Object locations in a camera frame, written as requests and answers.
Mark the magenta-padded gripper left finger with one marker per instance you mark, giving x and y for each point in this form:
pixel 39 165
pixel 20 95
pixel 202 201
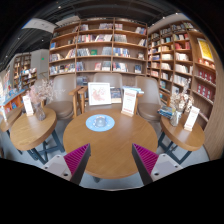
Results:
pixel 75 160

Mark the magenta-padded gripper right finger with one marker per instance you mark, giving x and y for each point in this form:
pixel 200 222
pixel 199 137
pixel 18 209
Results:
pixel 146 159

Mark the grey computer mouse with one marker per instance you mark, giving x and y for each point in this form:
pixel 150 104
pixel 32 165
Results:
pixel 100 122

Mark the round light blue mouse pad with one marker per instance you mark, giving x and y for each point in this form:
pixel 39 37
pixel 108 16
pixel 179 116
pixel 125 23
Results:
pixel 90 124

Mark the round wooden side table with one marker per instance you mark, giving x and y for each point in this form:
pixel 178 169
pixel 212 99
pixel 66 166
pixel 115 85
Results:
pixel 31 131
pixel 183 136

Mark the glass vase with dried flowers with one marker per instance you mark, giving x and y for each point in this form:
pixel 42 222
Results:
pixel 175 118
pixel 40 111

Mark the stack of dark books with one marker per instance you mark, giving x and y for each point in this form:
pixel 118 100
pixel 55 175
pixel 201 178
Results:
pixel 166 112

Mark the brown armchair with wooden arms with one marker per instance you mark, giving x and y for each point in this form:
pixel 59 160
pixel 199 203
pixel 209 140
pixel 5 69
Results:
pixel 61 100
pixel 148 100
pixel 106 78

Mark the white red sign, wooden base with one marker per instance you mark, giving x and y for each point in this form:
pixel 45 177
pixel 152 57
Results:
pixel 129 101

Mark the small white red table sign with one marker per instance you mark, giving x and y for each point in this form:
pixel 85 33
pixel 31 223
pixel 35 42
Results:
pixel 28 105
pixel 192 118

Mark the white framed floral picture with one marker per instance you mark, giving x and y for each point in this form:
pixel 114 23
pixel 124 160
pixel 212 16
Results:
pixel 99 94

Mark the stack of light blue books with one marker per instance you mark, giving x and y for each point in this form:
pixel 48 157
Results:
pixel 138 89

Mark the dark upright book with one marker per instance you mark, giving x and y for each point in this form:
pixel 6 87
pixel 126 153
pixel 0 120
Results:
pixel 116 95

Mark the orange display shelf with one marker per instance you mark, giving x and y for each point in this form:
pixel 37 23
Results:
pixel 10 100

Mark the distant wooden bookshelf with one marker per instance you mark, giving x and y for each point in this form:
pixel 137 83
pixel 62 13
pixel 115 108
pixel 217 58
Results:
pixel 25 70

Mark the curved wooden bookshelf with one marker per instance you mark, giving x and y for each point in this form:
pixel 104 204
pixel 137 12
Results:
pixel 180 53

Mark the wide wooden bookshelf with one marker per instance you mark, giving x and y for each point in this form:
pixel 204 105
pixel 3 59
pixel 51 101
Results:
pixel 96 43

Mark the white ceiling panel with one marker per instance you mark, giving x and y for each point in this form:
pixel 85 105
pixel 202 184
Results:
pixel 40 25

